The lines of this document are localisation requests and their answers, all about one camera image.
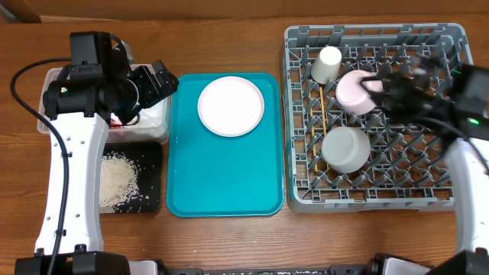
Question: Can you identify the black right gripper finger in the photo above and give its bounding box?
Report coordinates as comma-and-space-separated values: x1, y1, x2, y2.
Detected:
361, 89, 387, 109
361, 76, 384, 84

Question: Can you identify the white napkin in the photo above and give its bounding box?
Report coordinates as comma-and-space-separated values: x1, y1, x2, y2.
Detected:
135, 99, 167, 128

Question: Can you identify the pale green cup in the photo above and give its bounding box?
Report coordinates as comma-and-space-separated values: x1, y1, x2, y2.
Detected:
311, 46, 342, 84

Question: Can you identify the red snack wrapper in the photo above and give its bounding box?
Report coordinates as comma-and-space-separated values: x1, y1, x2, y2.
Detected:
110, 119, 122, 128

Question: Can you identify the wooden chopstick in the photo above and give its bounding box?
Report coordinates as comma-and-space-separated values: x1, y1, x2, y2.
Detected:
319, 86, 328, 149
309, 107, 318, 172

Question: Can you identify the grey bowl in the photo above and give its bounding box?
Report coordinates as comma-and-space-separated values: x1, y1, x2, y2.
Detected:
321, 126, 371, 173

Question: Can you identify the large pink plate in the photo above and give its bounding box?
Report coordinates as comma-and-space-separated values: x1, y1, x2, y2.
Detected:
197, 76, 265, 138

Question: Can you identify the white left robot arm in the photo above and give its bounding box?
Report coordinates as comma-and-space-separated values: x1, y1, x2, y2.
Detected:
15, 31, 179, 275

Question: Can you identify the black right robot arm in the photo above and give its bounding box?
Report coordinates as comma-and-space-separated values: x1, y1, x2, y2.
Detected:
359, 61, 488, 274

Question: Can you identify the grey dishwasher rack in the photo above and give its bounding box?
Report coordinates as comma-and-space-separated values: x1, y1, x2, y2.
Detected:
281, 23, 472, 212

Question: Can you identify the clear plastic bin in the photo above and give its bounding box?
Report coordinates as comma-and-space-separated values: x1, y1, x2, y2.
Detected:
37, 67, 172, 144

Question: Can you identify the black tray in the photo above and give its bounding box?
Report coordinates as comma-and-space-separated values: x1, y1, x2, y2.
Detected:
102, 141, 163, 214

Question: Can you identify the teal plastic tray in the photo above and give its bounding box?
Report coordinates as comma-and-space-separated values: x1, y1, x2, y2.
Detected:
167, 73, 284, 218

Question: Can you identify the spilled white rice pile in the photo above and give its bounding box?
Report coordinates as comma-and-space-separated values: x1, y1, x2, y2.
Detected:
99, 154, 139, 214

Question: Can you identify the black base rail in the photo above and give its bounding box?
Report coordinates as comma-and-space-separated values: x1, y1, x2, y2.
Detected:
162, 264, 366, 275

